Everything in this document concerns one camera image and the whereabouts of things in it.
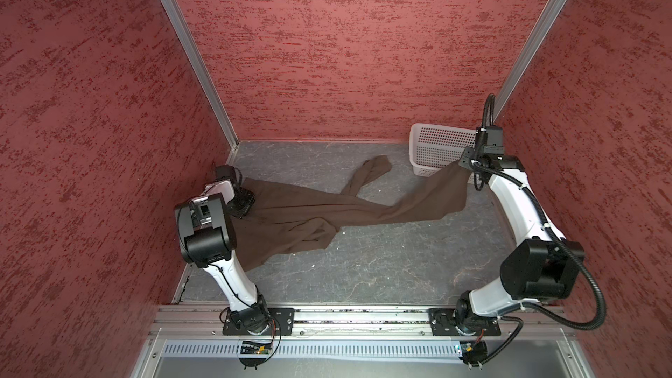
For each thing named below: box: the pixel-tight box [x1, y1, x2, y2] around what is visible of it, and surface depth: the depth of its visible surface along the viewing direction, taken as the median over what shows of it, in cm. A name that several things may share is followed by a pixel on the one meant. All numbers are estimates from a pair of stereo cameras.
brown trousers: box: [231, 155, 473, 273], surface depth 95 cm
